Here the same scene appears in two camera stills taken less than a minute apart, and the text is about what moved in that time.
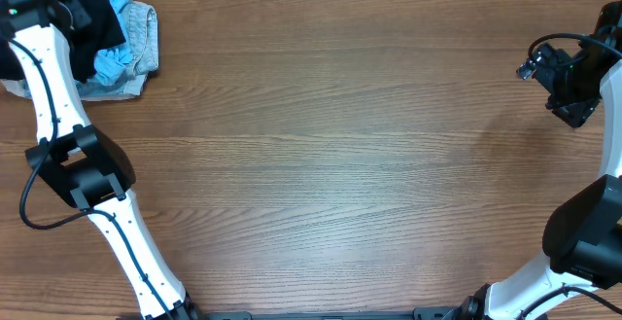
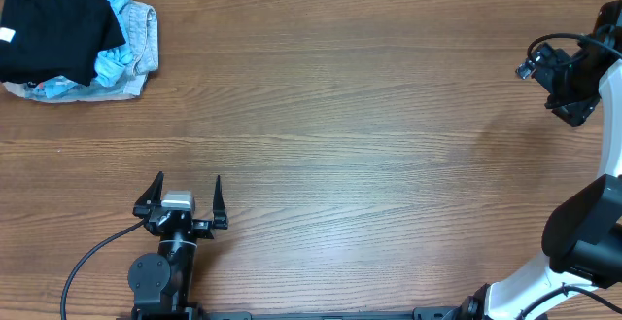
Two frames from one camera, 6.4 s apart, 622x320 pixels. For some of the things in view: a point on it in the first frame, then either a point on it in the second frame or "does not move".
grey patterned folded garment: [142, 25] does not move
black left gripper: [78, 14] → [178, 218]
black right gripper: [571, 111] does not move
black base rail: [420, 313] does not move
